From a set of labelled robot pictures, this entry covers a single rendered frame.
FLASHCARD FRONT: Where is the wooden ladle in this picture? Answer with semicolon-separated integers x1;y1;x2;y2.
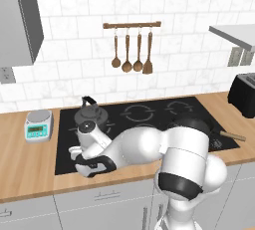
121;34;133;74

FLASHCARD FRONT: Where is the black pan with wooden handle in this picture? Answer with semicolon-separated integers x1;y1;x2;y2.
167;116;248;143

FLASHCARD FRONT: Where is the black toaster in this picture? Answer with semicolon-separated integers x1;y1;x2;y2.
227;73;255;119

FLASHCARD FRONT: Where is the dark grey kettle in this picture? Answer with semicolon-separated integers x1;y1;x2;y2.
73;96;111;132

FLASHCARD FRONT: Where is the grey cupboard door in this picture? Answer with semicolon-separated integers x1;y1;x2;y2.
55;195;154;230
212;162;255;230
150;184;171;230

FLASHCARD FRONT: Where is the white kitchen scale teal display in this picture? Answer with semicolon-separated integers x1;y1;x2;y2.
23;109;55;144

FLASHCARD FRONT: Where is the wooden spatula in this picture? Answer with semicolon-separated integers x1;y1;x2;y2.
141;31;154;76

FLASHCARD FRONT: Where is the black glass hob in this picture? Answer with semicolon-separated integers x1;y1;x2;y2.
54;96;241;176

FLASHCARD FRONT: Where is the wide grey drawer front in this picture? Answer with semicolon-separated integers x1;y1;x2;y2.
53;177;156;215

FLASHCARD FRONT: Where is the grey wall socket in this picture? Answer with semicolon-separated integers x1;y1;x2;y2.
240;48;255;67
0;66;17;85
227;46;244;68

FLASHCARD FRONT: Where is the grey cupboard door handle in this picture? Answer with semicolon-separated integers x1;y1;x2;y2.
157;203;165;224
141;205;149;230

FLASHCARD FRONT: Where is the grey wall cupboard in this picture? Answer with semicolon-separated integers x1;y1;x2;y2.
0;0;45;68

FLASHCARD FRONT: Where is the wooden utensil rail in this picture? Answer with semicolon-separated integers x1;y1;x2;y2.
102;21;162;30

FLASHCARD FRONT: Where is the grey wall shelf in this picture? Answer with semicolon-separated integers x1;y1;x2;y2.
207;24;255;54

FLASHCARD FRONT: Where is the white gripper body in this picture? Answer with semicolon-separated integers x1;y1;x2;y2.
68;144;86;159

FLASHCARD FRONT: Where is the grey drawer handle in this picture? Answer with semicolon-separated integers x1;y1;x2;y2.
94;190;122;202
0;208;13;218

